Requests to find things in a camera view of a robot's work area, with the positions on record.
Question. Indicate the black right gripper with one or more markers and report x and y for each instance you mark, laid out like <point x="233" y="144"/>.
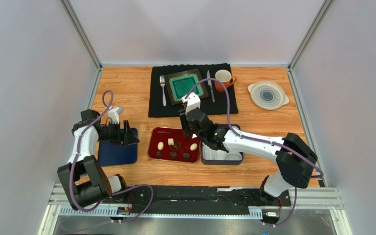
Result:
<point x="190" y="123"/>

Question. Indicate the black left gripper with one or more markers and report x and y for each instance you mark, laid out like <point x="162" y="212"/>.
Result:
<point x="129" y="138"/>

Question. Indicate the white oval chocolate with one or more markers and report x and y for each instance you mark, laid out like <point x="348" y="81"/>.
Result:
<point x="160" y="146"/>
<point x="193" y="147"/>

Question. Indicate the dark blue box lid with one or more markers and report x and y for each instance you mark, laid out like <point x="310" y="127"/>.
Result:
<point x="110" y="154"/>

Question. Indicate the metal serving tongs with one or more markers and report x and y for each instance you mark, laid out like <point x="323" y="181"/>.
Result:
<point x="184" y="124"/>

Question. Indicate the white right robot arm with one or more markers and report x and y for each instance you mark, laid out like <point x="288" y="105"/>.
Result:
<point x="294" y="158"/>

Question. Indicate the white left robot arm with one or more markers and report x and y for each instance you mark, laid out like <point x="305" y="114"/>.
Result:
<point x="82" y="178"/>

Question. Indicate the red lacquer chocolate tray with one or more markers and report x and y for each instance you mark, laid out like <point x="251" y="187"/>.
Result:
<point x="181" y="145"/>

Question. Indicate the white paper cup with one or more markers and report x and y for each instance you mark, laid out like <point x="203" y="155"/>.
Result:
<point x="234" y="156"/>
<point x="219" y="155"/>
<point x="208" y="154"/>

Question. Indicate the dark blue box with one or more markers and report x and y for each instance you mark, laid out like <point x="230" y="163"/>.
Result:
<point x="220" y="162"/>

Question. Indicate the black cloth placemat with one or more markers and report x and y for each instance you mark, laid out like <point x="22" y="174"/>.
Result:
<point x="158" y="110"/>

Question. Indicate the teal square plate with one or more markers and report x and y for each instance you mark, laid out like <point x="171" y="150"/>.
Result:
<point x="179" y="84"/>

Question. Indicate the silver table knife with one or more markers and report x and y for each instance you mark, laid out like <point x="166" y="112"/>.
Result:
<point x="210" y="86"/>

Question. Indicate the silver fork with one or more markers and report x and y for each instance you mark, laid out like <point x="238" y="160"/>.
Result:
<point x="162" y="84"/>

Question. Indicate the white round lid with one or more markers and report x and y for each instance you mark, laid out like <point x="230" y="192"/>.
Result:
<point x="268" y="95"/>

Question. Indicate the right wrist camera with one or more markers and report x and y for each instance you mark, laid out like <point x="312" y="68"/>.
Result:
<point x="191" y="102"/>

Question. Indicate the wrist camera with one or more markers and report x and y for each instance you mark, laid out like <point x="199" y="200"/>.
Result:
<point x="114" y="113"/>
<point x="191" y="102"/>

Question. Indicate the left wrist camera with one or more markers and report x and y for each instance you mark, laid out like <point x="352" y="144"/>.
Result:
<point x="114" y="113"/>

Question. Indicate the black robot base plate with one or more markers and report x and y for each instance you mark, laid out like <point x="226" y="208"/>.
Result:
<point x="196" y="200"/>

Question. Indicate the aluminium frame rail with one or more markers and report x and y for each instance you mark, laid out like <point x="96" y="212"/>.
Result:
<point x="314" y="211"/>

